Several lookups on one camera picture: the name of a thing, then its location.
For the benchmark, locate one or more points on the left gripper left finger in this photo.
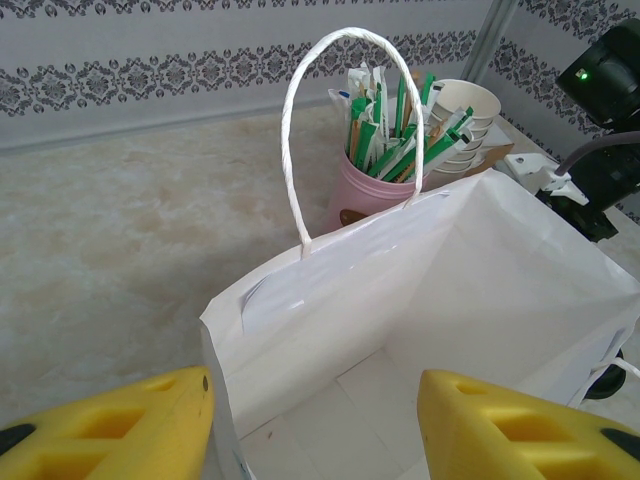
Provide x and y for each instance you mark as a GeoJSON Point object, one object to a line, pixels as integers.
{"type": "Point", "coordinates": [125, 430]}

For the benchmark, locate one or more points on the green wrapped stirrer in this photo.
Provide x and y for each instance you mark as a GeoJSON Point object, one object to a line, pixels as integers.
{"type": "Point", "coordinates": [376, 100]}

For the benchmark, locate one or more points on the brown wooden stirrer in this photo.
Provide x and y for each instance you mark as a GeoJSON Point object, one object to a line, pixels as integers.
{"type": "Point", "coordinates": [405, 107]}

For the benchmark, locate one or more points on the aluminium frame post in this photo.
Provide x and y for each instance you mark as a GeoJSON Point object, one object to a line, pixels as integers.
{"type": "Point", "coordinates": [492, 35]}

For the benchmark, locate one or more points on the white paper bag cartoon print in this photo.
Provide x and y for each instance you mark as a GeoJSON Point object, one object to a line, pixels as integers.
{"type": "Point", "coordinates": [450, 275]}

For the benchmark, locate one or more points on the pink plastic cup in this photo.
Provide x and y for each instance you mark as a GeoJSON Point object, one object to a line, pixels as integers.
{"type": "Point", "coordinates": [360, 195]}

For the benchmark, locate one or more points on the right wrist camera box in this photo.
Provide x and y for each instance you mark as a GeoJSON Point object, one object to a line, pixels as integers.
{"type": "Point", "coordinates": [535, 170]}

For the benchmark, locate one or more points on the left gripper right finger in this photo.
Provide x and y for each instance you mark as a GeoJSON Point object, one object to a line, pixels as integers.
{"type": "Point", "coordinates": [500, 435]}

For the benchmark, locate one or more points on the brown cardboard napkin tray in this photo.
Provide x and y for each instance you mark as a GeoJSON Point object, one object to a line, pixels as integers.
{"type": "Point", "coordinates": [500, 152]}

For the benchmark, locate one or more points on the white paper cup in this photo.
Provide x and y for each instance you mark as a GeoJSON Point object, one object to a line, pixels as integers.
{"type": "Point", "coordinates": [477, 142]}
{"type": "Point", "coordinates": [468, 160]}
{"type": "Point", "coordinates": [473, 151]}
{"type": "Point", "coordinates": [475, 97]}
{"type": "Point", "coordinates": [457, 169]}
{"type": "Point", "coordinates": [481, 134]}

